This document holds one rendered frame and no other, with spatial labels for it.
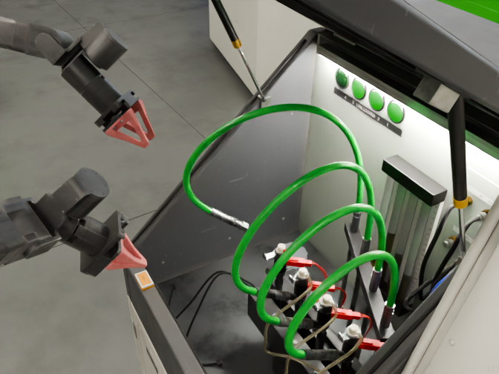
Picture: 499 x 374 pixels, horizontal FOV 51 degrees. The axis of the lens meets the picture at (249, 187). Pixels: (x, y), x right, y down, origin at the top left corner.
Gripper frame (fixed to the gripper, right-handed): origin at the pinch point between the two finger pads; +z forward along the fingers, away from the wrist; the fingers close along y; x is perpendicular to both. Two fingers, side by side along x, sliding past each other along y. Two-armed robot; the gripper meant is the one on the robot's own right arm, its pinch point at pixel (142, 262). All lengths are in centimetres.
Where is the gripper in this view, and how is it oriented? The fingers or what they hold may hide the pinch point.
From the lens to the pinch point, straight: 94.8
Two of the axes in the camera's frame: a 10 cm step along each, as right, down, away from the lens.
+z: 6.7, 4.7, 5.7
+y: 7.0, -6.5, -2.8
